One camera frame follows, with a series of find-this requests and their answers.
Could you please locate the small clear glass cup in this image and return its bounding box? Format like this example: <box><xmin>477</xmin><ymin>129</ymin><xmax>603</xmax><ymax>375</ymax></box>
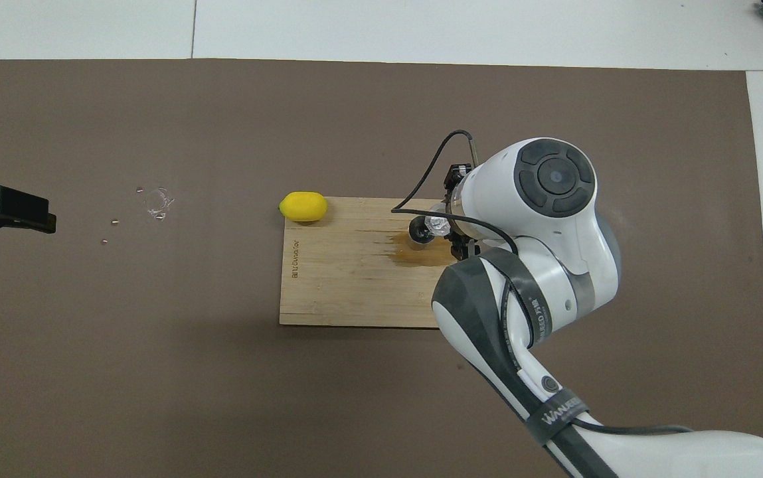
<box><xmin>426</xmin><ymin>211</ymin><xmax>452</xmax><ymax>240</ymax></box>

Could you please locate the steel cocktail jigger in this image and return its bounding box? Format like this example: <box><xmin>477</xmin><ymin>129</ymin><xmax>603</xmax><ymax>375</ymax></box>
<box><xmin>409</xmin><ymin>216</ymin><xmax>432</xmax><ymax>248</ymax></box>

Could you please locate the bamboo cutting board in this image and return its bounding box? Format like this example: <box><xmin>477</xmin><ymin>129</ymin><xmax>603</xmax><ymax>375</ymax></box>
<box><xmin>279</xmin><ymin>197</ymin><xmax>454</xmax><ymax>329</ymax></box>

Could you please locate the yellow lemon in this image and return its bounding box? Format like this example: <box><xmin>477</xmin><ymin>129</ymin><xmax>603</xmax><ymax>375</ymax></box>
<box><xmin>280</xmin><ymin>191</ymin><xmax>329</xmax><ymax>223</ymax></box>

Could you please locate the brown table mat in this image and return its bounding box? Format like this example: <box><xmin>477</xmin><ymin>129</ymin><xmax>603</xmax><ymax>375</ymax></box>
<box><xmin>0</xmin><ymin>58</ymin><xmax>763</xmax><ymax>478</ymax></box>

